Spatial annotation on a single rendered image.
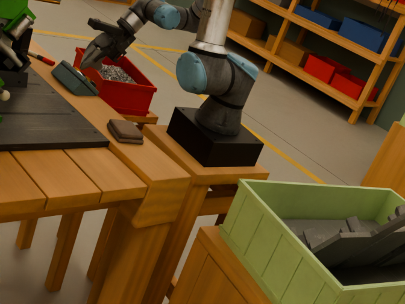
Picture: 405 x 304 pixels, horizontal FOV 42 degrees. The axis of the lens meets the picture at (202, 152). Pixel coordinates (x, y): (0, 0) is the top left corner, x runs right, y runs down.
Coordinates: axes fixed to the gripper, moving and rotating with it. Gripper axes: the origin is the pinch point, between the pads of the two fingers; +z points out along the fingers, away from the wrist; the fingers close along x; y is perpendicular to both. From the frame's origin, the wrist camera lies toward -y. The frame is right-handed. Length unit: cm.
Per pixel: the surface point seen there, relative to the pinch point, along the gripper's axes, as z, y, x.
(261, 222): 1, 4, -85
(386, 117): -239, 483, 125
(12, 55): 12.9, -24.5, -6.3
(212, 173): -2, 20, -54
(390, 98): -258, 469, 132
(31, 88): 16.4, -14.5, -9.8
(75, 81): 5.6, -5.4, -10.2
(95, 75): -1.2, 9.8, 3.1
